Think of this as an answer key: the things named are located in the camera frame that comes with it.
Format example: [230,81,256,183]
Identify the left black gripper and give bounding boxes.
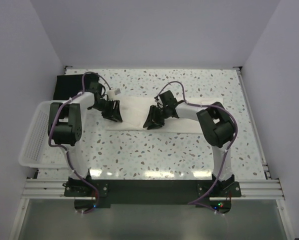
[90,99,123,123]

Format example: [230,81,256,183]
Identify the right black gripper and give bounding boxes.
[143,105,169,130]

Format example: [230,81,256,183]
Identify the white t shirt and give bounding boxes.
[104,94,225,135]

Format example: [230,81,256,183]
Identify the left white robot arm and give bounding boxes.
[47,71,123,196]

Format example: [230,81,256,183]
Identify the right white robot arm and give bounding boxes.
[143,90,238,197]

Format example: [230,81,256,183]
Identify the folded black t shirt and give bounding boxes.
[53,73,95,101]

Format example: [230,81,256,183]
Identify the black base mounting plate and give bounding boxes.
[63,177,242,213]

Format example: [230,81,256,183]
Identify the white plastic basket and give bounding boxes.
[18,100,68,169]

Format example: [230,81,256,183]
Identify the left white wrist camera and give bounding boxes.
[106,88,121,100]

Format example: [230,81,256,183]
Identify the aluminium front rail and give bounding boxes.
[21,179,285,200]

